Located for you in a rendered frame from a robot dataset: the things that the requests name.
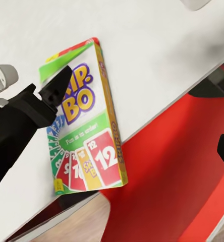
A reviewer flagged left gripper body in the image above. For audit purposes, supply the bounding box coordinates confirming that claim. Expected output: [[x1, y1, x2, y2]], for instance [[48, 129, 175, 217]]
[[0, 90, 57, 169]]

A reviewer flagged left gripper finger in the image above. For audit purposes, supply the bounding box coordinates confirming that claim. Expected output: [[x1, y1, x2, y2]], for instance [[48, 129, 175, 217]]
[[21, 83, 36, 93], [38, 65, 73, 114]]

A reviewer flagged board game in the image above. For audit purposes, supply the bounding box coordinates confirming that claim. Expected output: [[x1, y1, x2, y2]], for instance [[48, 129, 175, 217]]
[[37, 37, 129, 195]]

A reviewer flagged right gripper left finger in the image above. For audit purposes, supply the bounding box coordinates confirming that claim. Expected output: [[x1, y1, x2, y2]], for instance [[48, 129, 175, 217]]
[[0, 134, 17, 182]]

